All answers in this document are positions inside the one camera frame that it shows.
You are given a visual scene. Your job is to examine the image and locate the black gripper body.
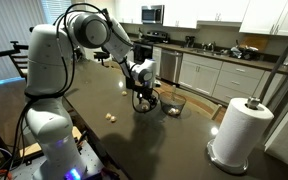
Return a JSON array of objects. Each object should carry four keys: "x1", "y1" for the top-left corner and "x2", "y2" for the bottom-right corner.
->
[{"x1": 134, "y1": 82, "x2": 156, "y2": 99}]

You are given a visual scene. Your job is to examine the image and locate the small orange snack packet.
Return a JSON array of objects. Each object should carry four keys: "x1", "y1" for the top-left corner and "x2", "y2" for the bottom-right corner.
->
[{"x1": 167, "y1": 107, "x2": 181, "y2": 117}]

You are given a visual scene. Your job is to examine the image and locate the stainless steel dishwasher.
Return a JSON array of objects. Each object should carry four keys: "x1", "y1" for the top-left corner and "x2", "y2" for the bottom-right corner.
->
[{"x1": 159, "y1": 49, "x2": 184, "y2": 84}]

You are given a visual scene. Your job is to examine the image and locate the black and steel stove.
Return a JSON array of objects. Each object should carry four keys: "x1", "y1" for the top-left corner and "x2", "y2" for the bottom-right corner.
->
[{"x1": 132, "y1": 30, "x2": 170, "y2": 66}]

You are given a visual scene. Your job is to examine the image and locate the black office chair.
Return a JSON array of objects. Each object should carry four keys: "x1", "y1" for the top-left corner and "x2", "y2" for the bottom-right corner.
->
[{"x1": 93, "y1": 49, "x2": 114, "y2": 68}]

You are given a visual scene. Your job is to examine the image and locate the black coffee maker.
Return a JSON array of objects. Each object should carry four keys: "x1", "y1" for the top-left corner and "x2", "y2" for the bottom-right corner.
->
[{"x1": 184, "y1": 35, "x2": 196, "y2": 49}]

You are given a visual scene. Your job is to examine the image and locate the white lower kitchen cabinets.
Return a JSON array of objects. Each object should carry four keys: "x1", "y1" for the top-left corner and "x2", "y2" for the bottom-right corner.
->
[{"x1": 152, "y1": 46, "x2": 285, "y2": 104}]

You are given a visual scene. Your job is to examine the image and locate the white kitchen cabinets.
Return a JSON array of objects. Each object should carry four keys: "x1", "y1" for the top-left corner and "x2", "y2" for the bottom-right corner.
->
[
  {"x1": 152, "y1": 46, "x2": 285, "y2": 104},
  {"x1": 114, "y1": 0, "x2": 288, "y2": 38}
]

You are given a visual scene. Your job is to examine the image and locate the stainless steel microwave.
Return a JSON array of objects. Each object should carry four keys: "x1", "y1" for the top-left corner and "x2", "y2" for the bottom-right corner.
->
[{"x1": 141, "y1": 4, "x2": 165, "y2": 25}]

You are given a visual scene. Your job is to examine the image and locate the dark kitchen countertop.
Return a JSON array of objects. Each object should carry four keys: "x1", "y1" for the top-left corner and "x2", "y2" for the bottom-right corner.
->
[{"x1": 128, "y1": 35, "x2": 288, "y2": 75}]

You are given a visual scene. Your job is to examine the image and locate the grey robot mounting plate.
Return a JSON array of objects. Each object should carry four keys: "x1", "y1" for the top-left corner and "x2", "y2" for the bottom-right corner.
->
[{"x1": 12, "y1": 143, "x2": 106, "y2": 180}]

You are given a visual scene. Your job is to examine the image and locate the chrome sink faucet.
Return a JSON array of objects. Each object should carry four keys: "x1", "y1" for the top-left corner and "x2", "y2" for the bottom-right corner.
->
[{"x1": 202, "y1": 41, "x2": 217, "y2": 52}]

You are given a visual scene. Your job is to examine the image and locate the white paper towel roll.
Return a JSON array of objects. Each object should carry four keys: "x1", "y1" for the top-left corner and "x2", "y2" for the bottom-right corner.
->
[{"x1": 212, "y1": 97, "x2": 275, "y2": 168}]

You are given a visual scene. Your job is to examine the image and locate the silver paper towel holder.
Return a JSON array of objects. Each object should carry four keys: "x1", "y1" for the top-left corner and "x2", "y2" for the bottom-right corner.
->
[{"x1": 206, "y1": 95, "x2": 262, "y2": 176}]

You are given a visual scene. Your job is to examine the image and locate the black clutter on counter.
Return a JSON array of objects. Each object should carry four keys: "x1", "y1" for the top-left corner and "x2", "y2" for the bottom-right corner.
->
[{"x1": 230, "y1": 44, "x2": 261, "y2": 62}]

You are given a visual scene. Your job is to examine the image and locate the white upper kitchen cabinets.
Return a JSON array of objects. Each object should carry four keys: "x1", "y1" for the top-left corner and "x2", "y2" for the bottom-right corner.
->
[{"x1": 114, "y1": 0, "x2": 288, "y2": 38}]

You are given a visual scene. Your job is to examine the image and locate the white window blinds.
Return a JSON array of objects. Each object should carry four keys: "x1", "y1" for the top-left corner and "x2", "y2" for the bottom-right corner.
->
[{"x1": 40, "y1": 0, "x2": 76, "y2": 25}]

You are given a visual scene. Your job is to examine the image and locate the wooden cutting board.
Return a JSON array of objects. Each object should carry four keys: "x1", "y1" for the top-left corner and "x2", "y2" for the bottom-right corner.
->
[{"x1": 239, "y1": 34, "x2": 270, "y2": 53}]

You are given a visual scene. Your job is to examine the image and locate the dark wooden chair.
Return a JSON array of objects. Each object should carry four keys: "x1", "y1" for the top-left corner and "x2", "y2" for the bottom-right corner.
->
[{"x1": 9, "y1": 40, "x2": 30, "y2": 80}]

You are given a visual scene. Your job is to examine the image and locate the dark tripod pole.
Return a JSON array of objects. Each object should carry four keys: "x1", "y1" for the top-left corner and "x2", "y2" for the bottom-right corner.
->
[{"x1": 258, "y1": 19, "x2": 288, "y2": 104}]

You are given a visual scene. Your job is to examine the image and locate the black looped gripper cable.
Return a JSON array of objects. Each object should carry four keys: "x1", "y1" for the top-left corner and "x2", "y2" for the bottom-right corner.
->
[{"x1": 130, "y1": 88, "x2": 160, "y2": 114}]

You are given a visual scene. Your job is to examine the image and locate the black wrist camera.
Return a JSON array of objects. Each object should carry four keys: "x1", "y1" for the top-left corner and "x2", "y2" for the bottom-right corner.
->
[{"x1": 125, "y1": 77, "x2": 137, "y2": 90}]

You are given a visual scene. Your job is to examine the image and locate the black wire mesh basket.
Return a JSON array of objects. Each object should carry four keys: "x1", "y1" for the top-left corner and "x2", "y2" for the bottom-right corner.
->
[{"x1": 158, "y1": 91, "x2": 187, "y2": 118}]

